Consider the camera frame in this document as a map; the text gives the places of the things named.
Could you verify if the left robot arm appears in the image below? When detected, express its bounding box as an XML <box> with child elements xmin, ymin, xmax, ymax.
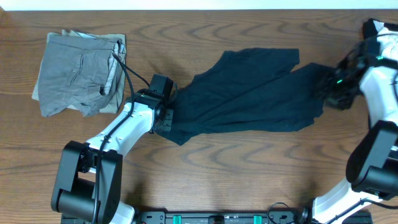
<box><xmin>51</xmin><ymin>88</ymin><xmax>172</xmax><ymax>224</ymax></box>

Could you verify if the black and white garment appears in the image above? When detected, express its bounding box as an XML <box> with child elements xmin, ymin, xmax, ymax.
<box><xmin>362</xmin><ymin>19</ymin><xmax>397</xmax><ymax>39</ymax></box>

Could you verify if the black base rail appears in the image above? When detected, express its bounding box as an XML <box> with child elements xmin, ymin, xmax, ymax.
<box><xmin>60</xmin><ymin>210</ymin><xmax>373</xmax><ymax>224</ymax></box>

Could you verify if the dark navy t-shirt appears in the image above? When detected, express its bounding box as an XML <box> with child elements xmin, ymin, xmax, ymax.
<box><xmin>158</xmin><ymin>48</ymin><xmax>334</xmax><ymax>145</ymax></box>

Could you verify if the right black cable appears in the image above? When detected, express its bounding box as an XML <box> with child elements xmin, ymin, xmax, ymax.
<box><xmin>266</xmin><ymin>201</ymin><xmax>296</xmax><ymax>223</ymax></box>

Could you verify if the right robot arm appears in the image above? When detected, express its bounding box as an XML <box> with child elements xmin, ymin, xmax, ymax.
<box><xmin>300</xmin><ymin>26</ymin><xmax>397</xmax><ymax>223</ymax></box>

